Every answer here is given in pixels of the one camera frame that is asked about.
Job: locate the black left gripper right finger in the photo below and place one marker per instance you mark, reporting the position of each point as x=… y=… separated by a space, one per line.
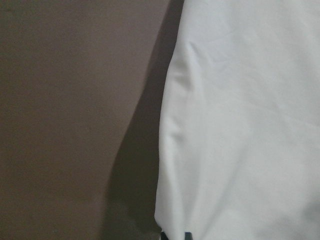
x=188 y=236

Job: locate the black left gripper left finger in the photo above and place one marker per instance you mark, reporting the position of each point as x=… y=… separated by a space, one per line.
x=163 y=236

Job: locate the cream long-sleeve cat shirt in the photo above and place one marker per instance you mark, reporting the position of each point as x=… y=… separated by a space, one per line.
x=239 y=133

